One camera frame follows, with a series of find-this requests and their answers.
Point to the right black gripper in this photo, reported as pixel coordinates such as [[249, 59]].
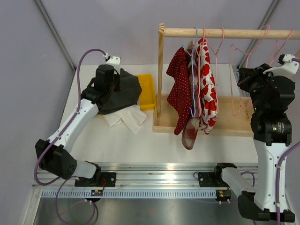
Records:
[[247, 76]]

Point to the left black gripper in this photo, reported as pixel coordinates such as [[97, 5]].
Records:
[[116, 75]]

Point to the dark grey dotted skirt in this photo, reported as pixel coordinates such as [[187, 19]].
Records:
[[128, 95]]

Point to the pink wire hanger white skirt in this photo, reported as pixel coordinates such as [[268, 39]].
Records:
[[276, 49]]

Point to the white pleated skirt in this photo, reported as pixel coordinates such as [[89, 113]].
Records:
[[132, 116]]

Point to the white red floral skirt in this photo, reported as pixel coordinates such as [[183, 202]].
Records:
[[209, 103]]

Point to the pink wire hanger floral skirt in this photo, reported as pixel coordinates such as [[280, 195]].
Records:
[[216, 59]]

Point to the pink wire hanger plaid skirt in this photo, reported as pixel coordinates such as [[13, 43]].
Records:
[[199, 69]]

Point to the red plaid skirt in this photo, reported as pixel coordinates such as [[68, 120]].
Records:
[[190, 130]]

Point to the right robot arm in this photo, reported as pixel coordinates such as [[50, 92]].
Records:
[[273, 142]]

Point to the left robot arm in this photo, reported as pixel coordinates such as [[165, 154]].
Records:
[[53, 155]]

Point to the dark red polka dot skirt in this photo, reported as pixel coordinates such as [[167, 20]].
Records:
[[179, 97]]

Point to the wooden clothes rack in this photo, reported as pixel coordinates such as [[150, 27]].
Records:
[[234, 118]]

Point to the yellow plastic tray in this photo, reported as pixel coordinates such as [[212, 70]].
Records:
[[147, 98]]

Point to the small circuit board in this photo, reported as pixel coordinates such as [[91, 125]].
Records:
[[96, 192]]

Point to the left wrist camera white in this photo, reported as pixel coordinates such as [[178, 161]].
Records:
[[112, 60]]

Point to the blue wire hanger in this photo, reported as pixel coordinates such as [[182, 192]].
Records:
[[193, 111]]

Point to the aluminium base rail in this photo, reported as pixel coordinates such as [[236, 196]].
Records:
[[157, 175]]

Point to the white slotted cable duct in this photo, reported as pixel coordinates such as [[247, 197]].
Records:
[[134, 193]]

